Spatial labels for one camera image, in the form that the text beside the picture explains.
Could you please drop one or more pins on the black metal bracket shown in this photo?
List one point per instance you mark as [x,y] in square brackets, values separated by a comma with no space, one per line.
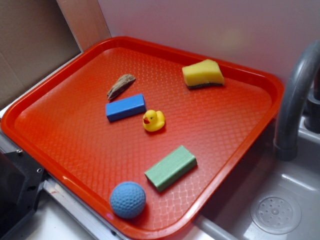
[21,179]

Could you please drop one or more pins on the yellow rubber duck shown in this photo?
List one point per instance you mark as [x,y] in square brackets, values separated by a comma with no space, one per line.
[153,120]

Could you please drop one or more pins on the brown cardboard panel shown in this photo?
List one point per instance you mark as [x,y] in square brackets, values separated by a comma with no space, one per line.
[39,36]

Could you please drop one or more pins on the green wooden block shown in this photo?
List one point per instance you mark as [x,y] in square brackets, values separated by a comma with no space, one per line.
[171,168]

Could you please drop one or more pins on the grey toy faucet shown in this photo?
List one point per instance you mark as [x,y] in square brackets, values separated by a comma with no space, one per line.
[302,92]

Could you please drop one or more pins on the red plastic tray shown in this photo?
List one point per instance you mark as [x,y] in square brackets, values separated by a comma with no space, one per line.
[62,124]

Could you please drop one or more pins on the grey toy sink basin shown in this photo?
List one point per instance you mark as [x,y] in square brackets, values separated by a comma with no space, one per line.
[264,198]

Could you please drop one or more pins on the brown wood chip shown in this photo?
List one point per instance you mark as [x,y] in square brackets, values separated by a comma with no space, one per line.
[124,82]

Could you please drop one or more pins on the blue dimpled ball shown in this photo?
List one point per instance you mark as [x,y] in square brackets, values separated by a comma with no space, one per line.
[128,200]

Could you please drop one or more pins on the blue wooden block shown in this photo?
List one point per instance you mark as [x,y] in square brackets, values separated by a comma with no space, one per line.
[125,108]

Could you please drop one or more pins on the yellow sponge with dark base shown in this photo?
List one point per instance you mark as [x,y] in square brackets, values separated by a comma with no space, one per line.
[201,74]

